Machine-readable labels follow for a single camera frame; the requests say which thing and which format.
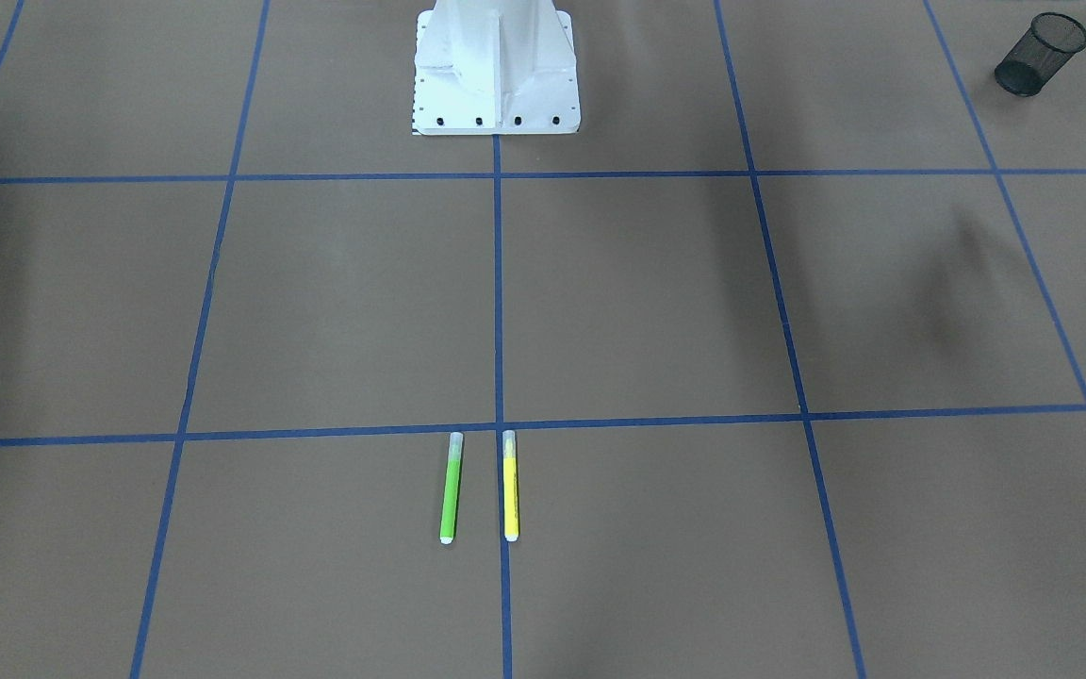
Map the green highlighter pen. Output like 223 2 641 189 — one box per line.
438 431 464 545

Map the solid black pen cup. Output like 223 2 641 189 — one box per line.
993 11 1086 98

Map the yellow highlighter pen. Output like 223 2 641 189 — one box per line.
502 430 520 544

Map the white camera pillar base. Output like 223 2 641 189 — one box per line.
411 1 582 135

